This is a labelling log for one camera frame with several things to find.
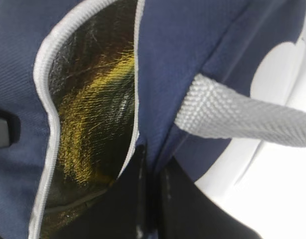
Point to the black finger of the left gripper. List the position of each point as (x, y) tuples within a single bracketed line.
[(9, 129)]

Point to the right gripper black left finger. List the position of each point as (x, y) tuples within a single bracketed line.
[(118, 213)]

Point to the navy and white lunch bag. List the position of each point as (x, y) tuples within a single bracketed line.
[(90, 80)]

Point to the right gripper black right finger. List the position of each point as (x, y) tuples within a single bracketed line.
[(186, 213)]

